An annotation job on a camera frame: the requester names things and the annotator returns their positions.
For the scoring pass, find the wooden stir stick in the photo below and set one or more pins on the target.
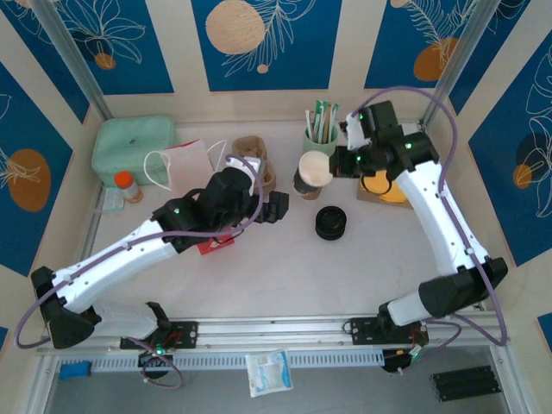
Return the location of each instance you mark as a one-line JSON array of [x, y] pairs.
[[328, 123]]

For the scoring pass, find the red white paper bag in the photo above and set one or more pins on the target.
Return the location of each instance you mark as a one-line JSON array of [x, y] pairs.
[[185, 164]]

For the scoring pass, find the cardboard cup carrier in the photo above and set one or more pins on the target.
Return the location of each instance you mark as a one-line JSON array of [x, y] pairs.
[[252, 148]]

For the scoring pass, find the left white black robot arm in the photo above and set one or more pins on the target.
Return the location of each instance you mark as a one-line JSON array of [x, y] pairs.
[[112, 263]]

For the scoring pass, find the mint green holder cup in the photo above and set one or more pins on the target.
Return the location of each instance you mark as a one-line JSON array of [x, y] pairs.
[[307, 144]]

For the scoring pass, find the green wrapped straw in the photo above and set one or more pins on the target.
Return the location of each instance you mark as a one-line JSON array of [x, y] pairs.
[[319, 116], [336, 112]]

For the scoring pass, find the white wrapped straw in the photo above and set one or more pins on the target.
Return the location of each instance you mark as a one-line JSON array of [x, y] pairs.
[[309, 121]]

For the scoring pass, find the yellow paper napkins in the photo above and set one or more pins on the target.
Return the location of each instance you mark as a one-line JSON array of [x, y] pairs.
[[394, 196]]

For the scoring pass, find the black lid stack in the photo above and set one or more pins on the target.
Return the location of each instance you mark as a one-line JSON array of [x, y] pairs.
[[321, 233]]

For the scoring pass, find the orange capped small bottle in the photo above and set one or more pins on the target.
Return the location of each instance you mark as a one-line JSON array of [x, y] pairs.
[[127, 185]]

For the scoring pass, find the clear sachet packets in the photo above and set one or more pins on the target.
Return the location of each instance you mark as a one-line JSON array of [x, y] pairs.
[[113, 200]]

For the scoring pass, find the mint green zip pouch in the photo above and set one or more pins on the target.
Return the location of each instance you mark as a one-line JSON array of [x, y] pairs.
[[129, 142]]

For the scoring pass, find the white blue wipe packet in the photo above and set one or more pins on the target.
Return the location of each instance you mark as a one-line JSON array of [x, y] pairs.
[[268, 373]]

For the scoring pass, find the blue tape piece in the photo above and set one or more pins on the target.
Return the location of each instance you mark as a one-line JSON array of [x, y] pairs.
[[74, 371]]

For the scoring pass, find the black ribbed block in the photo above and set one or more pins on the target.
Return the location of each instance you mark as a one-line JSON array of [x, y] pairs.
[[466, 384]]

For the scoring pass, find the aluminium frame post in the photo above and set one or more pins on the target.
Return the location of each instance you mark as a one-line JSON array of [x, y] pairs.
[[73, 56], [453, 64]]

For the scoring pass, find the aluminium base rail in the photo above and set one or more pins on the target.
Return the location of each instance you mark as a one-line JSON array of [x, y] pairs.
[[280, 330]]

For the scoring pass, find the aluminium side rail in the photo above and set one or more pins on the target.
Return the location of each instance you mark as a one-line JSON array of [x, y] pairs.
[[95, 224]]

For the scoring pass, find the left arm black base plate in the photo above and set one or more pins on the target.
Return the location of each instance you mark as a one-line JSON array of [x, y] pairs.
[[187, 334]]

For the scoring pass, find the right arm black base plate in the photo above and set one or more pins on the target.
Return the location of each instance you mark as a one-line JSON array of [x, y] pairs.
[[362, 330]]

